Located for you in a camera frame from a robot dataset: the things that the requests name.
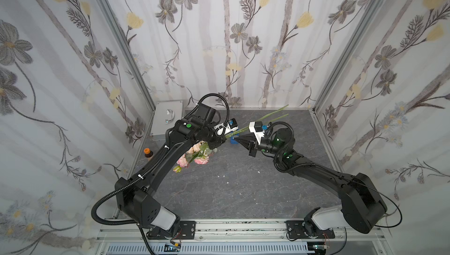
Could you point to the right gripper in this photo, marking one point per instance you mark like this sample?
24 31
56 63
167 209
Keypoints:
253 142

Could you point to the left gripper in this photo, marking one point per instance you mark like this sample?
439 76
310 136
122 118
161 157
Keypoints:
218 139

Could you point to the blue tape dispenser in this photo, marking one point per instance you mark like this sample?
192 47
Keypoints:
233 141

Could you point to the pink rose bouquet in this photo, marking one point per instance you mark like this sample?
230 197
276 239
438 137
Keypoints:
201 153

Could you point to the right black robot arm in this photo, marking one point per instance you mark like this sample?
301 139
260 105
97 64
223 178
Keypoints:
361 204

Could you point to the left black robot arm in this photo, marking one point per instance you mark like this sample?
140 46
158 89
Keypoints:
138 202

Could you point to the silver aluminium case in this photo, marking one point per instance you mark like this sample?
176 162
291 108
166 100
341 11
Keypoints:
167 113

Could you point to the brown bottle orange cap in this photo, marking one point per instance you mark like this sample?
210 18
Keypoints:
148 154

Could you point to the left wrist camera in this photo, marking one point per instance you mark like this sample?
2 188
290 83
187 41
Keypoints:
225 128

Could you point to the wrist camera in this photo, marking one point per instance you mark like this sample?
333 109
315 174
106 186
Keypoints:
225 128
258 129

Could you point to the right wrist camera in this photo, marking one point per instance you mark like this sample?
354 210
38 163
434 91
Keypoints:
258 129

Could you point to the aluminium mounting rail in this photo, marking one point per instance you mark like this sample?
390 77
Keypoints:
237 230

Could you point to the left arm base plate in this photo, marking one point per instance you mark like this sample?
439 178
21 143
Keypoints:
182 230

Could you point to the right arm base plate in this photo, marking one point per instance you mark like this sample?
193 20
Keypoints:
306 230

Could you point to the white slotted cable duct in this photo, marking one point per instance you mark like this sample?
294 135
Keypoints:
233 248

